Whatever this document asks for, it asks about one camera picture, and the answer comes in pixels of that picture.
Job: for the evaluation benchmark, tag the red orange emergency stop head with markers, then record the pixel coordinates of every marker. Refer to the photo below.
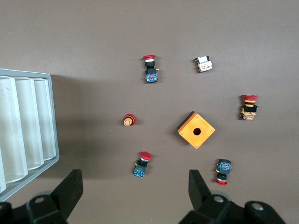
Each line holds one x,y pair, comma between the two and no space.
129,120

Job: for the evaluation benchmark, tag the orange button enclosure box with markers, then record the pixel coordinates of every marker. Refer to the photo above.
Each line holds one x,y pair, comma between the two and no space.
203,140

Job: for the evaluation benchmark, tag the red mushroom button black collar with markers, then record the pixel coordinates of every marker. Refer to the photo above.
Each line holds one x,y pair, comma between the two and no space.
224,165

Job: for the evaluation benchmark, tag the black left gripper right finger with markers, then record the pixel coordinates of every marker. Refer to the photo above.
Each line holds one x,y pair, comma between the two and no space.
198,189

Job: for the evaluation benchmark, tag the red button blue block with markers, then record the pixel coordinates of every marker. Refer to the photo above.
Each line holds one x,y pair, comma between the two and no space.
141,166

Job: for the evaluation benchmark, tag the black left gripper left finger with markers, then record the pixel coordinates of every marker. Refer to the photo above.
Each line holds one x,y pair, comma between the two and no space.
70,186

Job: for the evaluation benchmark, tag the red yellow emergency stop button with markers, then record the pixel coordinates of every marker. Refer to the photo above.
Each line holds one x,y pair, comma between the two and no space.
248,109

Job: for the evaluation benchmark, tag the red mushroom button silver collar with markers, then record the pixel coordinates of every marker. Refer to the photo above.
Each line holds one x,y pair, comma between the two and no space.
151,75

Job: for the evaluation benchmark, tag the grey tray with white slots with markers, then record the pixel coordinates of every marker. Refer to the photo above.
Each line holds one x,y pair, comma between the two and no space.
21,116

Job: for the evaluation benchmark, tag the orange white contact block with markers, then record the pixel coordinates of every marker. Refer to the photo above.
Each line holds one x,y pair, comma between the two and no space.
205,66

